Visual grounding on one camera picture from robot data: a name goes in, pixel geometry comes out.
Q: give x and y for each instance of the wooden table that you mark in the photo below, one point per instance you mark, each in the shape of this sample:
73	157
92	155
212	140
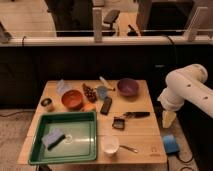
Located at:
142	134

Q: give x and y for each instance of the clear plastic bag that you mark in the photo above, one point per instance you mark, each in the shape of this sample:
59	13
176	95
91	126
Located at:
62	87

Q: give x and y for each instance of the white cup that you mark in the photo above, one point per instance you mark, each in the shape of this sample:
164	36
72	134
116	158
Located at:
109	145

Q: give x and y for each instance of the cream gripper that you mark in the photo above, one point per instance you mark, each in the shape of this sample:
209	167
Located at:
167	118

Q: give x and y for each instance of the purple bowl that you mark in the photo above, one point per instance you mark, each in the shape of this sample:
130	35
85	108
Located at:
128	87

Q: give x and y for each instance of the orange carrot toy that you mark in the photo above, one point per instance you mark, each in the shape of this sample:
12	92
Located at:
88	107

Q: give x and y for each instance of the black brush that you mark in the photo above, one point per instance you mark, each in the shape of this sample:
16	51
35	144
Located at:
119	122

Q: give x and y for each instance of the metal spoon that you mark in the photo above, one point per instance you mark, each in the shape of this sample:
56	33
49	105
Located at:
129	148

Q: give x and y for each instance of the orange bowl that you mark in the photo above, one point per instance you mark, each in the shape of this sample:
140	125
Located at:
72	99

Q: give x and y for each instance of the blue scoop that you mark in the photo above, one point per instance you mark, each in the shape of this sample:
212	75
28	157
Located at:
102	92

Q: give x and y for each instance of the white tube with cap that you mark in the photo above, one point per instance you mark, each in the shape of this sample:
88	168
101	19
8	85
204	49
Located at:
106	83

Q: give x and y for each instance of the green plastic tray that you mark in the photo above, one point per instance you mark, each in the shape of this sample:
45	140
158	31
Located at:
78	145

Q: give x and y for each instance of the blue sponge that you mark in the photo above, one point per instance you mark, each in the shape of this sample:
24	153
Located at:
52	138

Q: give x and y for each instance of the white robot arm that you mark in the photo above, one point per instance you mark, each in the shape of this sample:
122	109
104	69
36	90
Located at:
185	84

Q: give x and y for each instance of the black office chair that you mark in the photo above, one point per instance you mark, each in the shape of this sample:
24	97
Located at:
110	19

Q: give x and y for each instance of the black remote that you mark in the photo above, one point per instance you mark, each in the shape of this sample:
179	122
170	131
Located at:
106	106

